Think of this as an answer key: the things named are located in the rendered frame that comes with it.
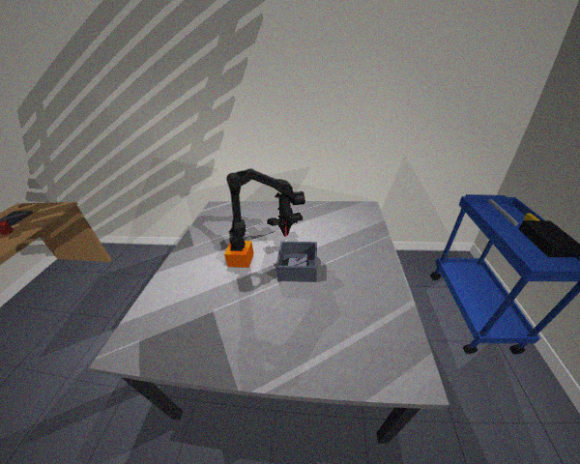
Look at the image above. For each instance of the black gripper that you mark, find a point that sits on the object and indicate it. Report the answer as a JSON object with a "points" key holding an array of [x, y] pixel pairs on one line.
{"points": [[279, 221]]}

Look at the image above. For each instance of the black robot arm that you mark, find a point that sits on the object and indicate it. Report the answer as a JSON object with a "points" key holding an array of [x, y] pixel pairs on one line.
{"points": [[236, 180]]}

